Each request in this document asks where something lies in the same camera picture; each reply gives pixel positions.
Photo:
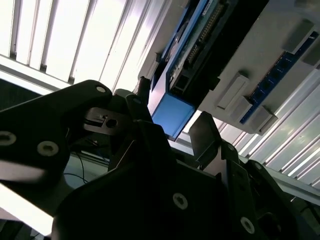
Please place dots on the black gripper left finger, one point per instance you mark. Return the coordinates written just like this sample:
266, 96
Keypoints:
37, 120

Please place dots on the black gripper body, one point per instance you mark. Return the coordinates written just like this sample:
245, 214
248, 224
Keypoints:
120, 212

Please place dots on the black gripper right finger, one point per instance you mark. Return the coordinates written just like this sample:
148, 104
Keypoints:
205, 140

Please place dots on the hard disk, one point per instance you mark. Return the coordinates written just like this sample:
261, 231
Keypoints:
172, 117

